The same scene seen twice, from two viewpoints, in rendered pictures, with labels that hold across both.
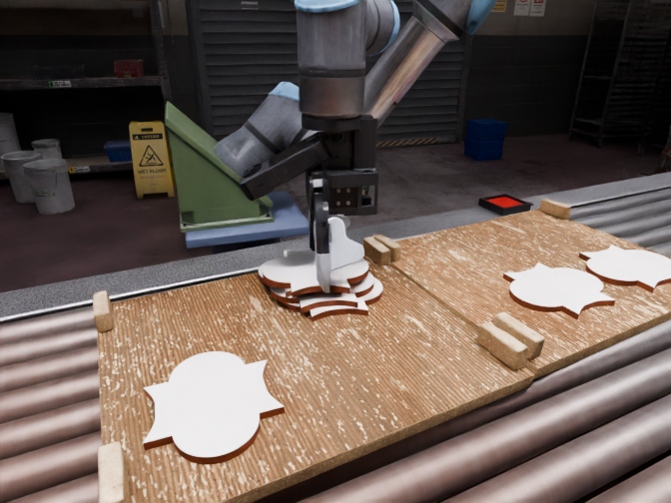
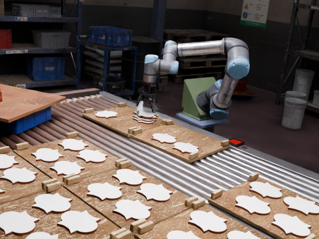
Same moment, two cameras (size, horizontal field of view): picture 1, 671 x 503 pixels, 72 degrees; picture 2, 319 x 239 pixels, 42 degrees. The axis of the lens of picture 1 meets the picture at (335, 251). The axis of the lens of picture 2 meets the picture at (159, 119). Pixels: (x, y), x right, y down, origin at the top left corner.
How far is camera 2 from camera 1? 227 cm
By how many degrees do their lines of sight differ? 63
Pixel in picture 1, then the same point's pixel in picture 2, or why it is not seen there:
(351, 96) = (145, 78)
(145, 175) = not seen: outside the picture
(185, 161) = (185, 92)
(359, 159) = (148, 91)
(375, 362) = (123, 124)
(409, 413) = (111, 125)
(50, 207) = (285, 123)
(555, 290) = (161, 137)
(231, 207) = (192, 110)
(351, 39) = (146, 68)
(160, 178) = not seen: outside the picture
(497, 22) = not seen: outside the picture
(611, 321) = (153, 142)
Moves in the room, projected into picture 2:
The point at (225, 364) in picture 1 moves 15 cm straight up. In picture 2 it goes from (114, 113) to (115, 89)
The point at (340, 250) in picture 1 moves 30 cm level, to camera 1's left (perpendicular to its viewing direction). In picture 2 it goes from (140, 107) to (126, 93)
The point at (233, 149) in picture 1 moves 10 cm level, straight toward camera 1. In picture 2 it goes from (201, 94) to (189, 95)
